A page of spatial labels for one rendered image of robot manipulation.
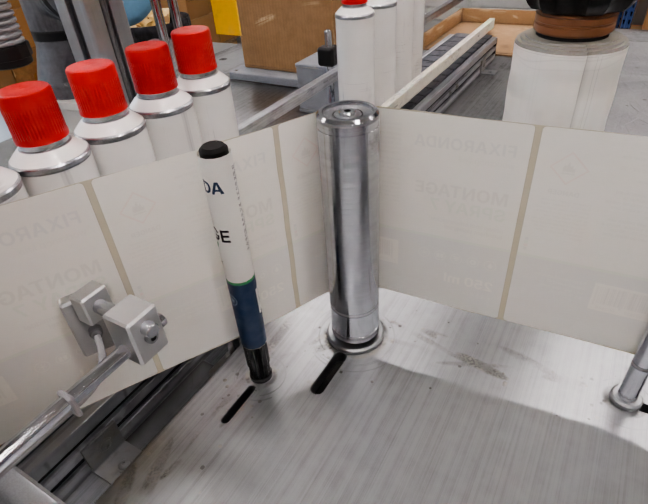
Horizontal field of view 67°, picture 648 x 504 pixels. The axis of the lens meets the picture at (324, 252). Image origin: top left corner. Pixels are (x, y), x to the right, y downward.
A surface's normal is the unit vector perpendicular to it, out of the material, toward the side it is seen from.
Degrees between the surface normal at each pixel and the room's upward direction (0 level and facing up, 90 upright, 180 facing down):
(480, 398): 0
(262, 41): 90
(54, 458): 90
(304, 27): 90
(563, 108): 91
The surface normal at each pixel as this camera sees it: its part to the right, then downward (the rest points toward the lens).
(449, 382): -0.07, -0.80
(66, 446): 0.86, 0.25
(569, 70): -0.33, 0.61
